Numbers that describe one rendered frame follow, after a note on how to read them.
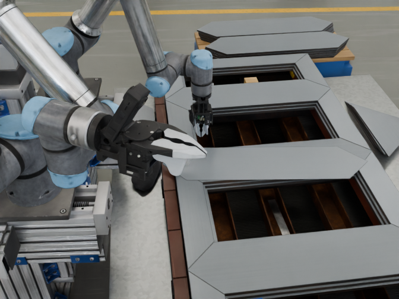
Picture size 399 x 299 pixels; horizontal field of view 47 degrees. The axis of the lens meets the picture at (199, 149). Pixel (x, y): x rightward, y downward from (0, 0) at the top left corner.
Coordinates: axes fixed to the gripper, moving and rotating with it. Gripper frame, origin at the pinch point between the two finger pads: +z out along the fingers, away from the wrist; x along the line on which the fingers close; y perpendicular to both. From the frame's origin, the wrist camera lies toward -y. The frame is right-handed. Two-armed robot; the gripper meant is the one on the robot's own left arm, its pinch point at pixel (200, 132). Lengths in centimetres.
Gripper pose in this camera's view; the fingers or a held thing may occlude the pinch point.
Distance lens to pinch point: 180.9
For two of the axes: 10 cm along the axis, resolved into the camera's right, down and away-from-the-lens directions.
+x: 9.9, -0.8, 1.0
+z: 0.0, 7.7, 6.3
